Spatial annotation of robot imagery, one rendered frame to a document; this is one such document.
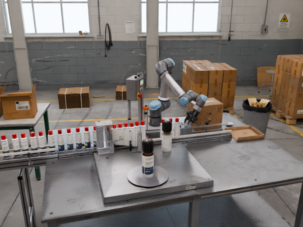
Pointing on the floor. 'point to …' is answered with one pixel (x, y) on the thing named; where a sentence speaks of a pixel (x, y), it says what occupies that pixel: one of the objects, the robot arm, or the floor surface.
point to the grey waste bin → (256, 120)
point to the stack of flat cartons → (74, 97)
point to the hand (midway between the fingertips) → (185, 127)
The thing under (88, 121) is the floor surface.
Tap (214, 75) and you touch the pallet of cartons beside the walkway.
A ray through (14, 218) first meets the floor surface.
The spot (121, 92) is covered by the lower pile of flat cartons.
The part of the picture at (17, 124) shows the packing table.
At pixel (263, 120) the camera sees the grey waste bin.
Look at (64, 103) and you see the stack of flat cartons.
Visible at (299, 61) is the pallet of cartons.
